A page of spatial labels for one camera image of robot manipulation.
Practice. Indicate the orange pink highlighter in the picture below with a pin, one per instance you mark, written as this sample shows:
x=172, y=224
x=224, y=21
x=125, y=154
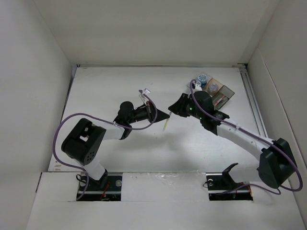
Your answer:
x=219, y=100

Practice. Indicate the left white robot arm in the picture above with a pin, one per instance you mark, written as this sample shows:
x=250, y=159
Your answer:
x=83, y=142

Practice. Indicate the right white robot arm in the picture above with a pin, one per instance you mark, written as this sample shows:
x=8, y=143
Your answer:
x=275, y=159

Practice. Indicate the right base mounting rail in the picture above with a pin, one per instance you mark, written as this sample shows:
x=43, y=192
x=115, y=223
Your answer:
x=221, y=187

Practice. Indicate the yellow highlighter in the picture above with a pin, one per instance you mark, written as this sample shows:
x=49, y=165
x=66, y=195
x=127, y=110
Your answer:
x=166, y=122

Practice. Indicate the left base mounting rail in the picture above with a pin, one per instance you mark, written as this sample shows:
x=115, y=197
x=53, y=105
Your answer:
x=110, y=191

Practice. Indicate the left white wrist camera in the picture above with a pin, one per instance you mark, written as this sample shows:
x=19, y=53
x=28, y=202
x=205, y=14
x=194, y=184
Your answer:
x=144, y=92

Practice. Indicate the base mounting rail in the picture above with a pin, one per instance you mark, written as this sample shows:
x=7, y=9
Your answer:
x=110, y=191
x=221, y=187

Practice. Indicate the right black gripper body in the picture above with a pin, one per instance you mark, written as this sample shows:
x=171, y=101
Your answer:
x=198, y=114

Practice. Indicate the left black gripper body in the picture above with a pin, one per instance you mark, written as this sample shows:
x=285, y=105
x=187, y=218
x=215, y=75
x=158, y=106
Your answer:
x=144, y=113

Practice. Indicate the three compartment plastic organizer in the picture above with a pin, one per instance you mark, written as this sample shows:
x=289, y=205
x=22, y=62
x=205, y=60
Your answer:
x=215, y=89

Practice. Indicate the blue tape roll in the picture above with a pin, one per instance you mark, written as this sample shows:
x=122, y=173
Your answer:
x=202, y=79

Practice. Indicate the aluminium side rail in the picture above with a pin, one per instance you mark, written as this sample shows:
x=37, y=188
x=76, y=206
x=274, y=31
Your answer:
x=252, y=100

